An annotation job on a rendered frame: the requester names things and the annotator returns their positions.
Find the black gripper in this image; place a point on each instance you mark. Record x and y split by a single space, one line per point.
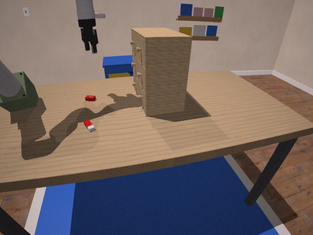
89 34

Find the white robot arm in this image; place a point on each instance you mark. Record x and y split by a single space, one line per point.
9 84

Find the wooden chest of drawers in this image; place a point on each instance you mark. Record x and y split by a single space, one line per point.
167 58

